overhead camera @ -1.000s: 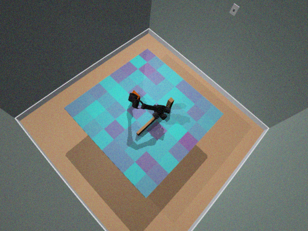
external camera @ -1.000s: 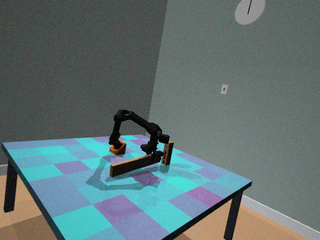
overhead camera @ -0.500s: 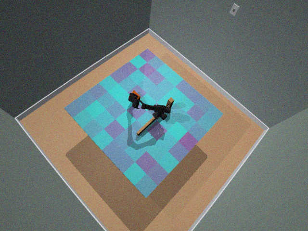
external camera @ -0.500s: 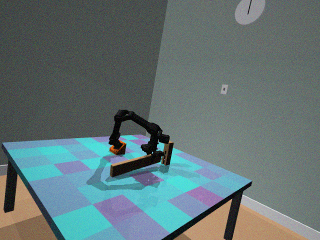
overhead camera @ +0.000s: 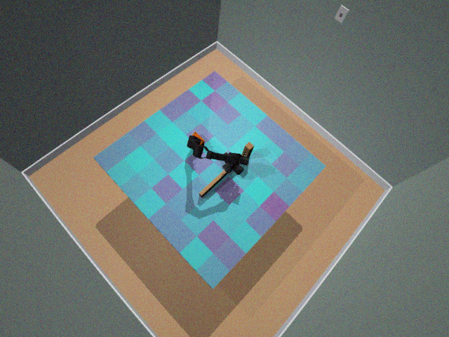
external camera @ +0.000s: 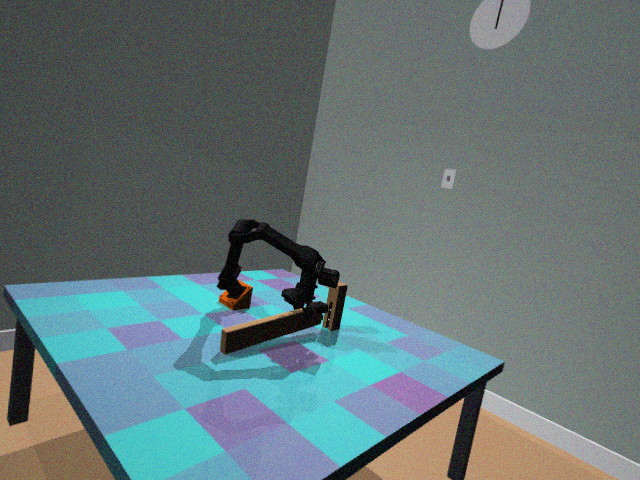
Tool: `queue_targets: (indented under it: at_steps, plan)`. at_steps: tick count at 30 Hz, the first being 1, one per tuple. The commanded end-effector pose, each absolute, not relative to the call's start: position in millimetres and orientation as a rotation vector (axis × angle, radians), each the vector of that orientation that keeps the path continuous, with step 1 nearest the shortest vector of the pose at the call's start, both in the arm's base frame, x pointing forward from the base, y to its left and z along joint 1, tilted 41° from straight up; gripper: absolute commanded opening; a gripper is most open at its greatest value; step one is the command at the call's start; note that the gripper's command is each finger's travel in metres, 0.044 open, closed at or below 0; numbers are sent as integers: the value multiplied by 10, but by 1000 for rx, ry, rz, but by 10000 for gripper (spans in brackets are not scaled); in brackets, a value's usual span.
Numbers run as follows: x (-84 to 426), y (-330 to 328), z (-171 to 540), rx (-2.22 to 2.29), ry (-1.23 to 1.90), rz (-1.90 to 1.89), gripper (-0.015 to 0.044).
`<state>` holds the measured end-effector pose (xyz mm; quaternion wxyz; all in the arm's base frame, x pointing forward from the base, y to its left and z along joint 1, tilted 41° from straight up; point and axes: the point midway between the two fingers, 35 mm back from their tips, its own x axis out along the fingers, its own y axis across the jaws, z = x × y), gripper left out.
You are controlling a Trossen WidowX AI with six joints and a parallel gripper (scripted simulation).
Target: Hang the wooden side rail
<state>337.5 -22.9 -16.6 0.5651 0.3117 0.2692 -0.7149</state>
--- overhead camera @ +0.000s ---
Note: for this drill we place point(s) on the tan wooden board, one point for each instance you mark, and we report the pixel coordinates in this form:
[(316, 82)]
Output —
[(212, 184)]

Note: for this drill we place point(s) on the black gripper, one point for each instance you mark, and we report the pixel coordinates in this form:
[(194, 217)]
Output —
[(238, 169)]

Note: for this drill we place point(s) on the brown wooden post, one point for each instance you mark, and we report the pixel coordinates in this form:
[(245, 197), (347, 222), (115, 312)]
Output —
[(247, 149)]

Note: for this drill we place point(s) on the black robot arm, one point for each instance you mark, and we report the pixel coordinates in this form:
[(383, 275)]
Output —
[(233, 159)]

